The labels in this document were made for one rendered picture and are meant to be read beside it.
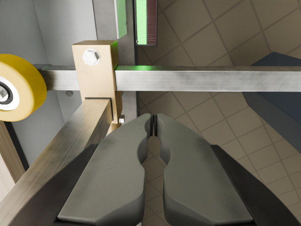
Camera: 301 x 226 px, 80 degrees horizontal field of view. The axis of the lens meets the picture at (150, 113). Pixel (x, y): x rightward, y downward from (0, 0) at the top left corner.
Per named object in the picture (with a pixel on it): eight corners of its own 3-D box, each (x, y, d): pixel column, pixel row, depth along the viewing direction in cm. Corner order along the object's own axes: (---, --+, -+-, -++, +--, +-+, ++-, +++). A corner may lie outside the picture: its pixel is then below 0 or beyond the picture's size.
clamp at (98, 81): (121, 40, 27) (114, 44, 22) (126, 119, 33) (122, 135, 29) (79, 40, 27) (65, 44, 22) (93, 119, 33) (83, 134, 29)
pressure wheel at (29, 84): (35, 33, 29) (-31, 43, 18) (79, 67, 31) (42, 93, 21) (14, 71, 31) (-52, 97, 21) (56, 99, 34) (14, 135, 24)
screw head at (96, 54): (99, 48, 23) (96, 49, 22) (101, 65, 24) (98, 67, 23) (82, 48, 23) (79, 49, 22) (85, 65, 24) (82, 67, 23)
